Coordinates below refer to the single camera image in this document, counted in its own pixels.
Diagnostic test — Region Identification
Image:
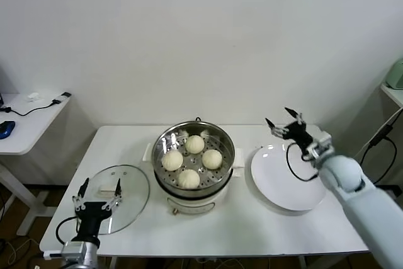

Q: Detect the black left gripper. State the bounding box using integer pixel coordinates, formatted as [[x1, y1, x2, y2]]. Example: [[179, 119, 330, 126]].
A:
[[72, 178, 123, 244]]

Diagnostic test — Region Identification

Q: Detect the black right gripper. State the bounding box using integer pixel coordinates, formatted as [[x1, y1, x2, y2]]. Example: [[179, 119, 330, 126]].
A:
[[264, 106, 315, 156]]

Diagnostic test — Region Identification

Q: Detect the glass lid with cream handle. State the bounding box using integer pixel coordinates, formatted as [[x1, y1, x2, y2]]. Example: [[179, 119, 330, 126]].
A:
[[74, 164, 151, 235]]

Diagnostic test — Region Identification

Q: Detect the white steamed baozi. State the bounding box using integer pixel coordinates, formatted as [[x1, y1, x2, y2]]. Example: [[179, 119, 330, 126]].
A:
[[184, 134, 205, 154], [178, 168, 201, 190], [201, 149, 224, 170], [161, 150, 184, 171]]

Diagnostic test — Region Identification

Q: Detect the steel perforated steamer basket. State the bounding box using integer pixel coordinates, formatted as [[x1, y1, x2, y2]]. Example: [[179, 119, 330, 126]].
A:
[[152, 120, 236, 198]]

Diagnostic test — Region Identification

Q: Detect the white round plate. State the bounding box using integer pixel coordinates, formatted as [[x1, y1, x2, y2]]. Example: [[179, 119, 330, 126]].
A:
[[251, 144, 328, 212]]

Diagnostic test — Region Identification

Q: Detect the cream electric cooker base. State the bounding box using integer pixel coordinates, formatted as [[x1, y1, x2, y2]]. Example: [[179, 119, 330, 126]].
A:
[[143, 141, 246, 216]]

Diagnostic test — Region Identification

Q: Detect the white side desk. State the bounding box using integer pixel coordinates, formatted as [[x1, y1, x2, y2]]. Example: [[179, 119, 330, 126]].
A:
[[0, 92, 72, 235]]

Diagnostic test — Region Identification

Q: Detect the white desk with appliance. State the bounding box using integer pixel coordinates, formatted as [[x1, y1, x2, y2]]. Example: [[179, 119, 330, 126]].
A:
[[380, 83, 403, 117]]

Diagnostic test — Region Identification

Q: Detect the blue computer mouse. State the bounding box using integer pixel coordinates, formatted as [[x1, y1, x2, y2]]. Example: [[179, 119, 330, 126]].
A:
[[0, 120, 16, 139]]

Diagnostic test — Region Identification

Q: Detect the pale green appliance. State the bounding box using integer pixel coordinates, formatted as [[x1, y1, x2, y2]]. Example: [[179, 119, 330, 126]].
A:
[[385, 57, 403, 90]]

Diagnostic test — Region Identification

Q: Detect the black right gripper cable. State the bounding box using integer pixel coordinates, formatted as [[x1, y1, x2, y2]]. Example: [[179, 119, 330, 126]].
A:
[[285, 142, 319, 182]]

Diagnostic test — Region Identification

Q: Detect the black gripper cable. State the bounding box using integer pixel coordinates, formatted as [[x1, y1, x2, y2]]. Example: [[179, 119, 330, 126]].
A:
[[55, 217, 79, 244], [285, 142, 319, 182]]

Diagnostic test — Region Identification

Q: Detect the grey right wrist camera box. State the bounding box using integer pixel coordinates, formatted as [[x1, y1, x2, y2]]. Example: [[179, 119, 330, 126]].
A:
[[307, 132, 333, 164]]

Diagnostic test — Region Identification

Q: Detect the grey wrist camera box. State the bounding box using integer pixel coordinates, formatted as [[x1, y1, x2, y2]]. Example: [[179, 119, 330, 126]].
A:
[[42, 239, 88, 259], [307, 132, 333, 164]]

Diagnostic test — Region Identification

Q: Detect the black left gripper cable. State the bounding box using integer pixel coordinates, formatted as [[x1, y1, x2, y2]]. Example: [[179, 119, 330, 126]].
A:
[[55, 217, 79, 244]]

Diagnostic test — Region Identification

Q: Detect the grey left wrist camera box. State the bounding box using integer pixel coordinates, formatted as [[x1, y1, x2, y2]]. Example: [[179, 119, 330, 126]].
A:
[[42, 239, 88, 259]]

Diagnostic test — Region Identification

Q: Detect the black power cable with adapter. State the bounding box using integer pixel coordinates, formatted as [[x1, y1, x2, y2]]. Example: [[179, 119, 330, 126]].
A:
[[351, 123, 398, 187]]

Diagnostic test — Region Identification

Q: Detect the thin black desk cable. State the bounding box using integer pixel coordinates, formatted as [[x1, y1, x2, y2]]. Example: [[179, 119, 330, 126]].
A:
[[0, 100, 62, 117]]

